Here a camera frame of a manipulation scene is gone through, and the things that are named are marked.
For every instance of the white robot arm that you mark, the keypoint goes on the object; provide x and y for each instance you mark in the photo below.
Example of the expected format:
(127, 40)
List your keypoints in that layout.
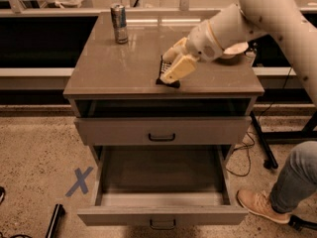
(242, 22)

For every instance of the open middle drawer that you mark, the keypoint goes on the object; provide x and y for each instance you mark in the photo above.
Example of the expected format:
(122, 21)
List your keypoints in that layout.
(186, 183)

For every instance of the white bowl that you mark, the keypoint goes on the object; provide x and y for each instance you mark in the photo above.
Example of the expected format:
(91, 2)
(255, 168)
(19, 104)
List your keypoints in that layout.
(234, 50)

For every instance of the blue tape cross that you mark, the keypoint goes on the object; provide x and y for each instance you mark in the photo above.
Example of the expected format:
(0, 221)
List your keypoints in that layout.
(80, 181)

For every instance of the black middle drawer handle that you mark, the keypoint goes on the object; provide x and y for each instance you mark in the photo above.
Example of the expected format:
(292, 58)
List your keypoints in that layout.
(162, 225)

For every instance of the black caster wheel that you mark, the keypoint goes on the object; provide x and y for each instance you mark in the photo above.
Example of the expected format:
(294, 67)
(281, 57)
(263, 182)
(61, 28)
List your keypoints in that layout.
(298, 223)

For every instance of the grey drawer cabinet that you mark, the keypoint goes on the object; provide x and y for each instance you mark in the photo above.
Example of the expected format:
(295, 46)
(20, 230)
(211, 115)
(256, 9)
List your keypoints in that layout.
(119, 81)

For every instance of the blue jeans leg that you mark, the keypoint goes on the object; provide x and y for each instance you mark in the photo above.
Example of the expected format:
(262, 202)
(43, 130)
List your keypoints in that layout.
(297, 179)

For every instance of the black bar on floor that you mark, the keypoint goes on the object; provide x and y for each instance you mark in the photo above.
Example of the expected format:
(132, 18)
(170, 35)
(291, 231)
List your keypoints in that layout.
(58, 213)

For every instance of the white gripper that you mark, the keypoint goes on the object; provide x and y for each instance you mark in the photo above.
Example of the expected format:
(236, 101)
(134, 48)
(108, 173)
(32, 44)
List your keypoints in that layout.
(202, 44)

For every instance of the small clear bottle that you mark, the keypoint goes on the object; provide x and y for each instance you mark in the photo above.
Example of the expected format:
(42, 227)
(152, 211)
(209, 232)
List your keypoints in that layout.
(251, 53)

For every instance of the silver blue drink can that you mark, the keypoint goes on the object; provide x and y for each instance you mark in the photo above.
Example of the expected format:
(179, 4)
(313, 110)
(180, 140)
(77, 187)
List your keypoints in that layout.
(118, 16)

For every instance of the black drawer handle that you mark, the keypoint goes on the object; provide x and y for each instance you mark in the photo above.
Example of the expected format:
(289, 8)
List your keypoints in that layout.
(168, 138)
(162, 225)

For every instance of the black upper drawer handle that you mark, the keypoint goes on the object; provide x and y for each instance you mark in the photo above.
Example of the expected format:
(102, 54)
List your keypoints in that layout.
(168, 138)

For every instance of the black table leg frame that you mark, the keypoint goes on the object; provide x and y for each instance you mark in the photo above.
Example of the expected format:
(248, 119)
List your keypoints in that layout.
(307, 133)

